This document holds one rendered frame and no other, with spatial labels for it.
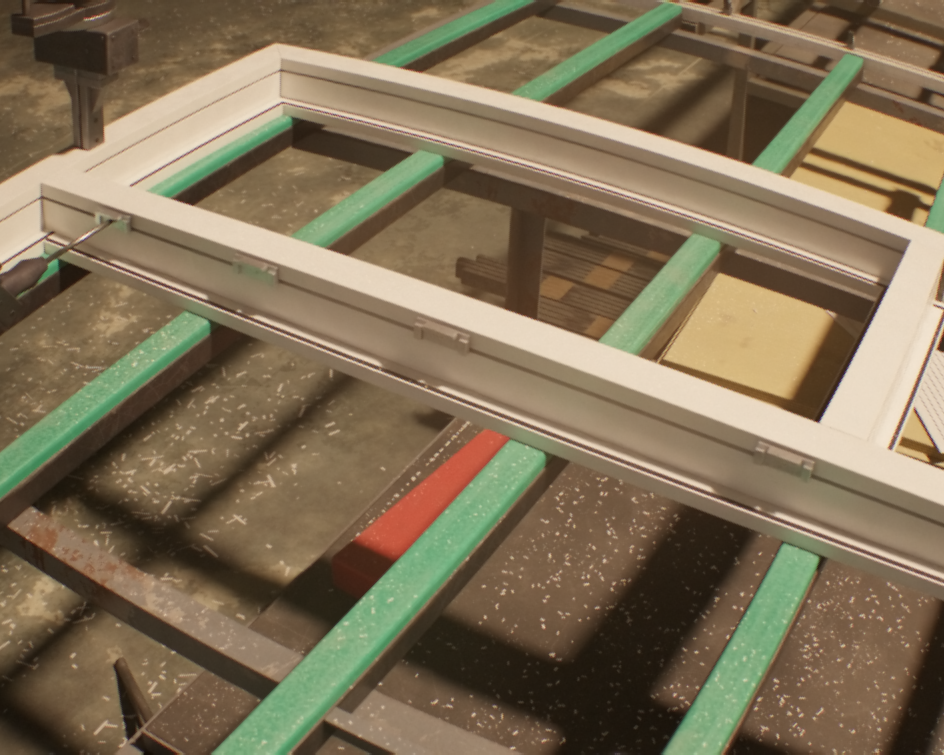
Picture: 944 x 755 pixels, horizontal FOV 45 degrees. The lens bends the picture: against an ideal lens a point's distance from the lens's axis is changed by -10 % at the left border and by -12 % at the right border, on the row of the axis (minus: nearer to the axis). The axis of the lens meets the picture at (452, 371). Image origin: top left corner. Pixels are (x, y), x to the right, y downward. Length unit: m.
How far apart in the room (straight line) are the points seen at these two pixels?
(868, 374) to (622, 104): 3.03
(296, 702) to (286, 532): 1.43
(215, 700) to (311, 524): 1.10
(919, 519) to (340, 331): 0.52
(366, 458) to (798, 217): 1.27
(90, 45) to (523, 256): 0.62
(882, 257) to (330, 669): 0.74
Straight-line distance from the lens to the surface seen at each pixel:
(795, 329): 1.65
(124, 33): 1.28
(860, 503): 0.93
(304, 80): 1.57
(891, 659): 1.28
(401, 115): 1.50
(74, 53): 1.31
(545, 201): 1.48
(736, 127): 2.64
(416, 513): 1.29
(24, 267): 1.14
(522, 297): 1.59
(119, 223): 1.22
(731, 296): 1.70
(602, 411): 0.98
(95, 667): 2.02
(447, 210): 3.22
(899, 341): 1.09
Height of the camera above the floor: 1.47
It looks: 34 degrees down
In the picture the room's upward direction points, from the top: 3 degrees clockwise
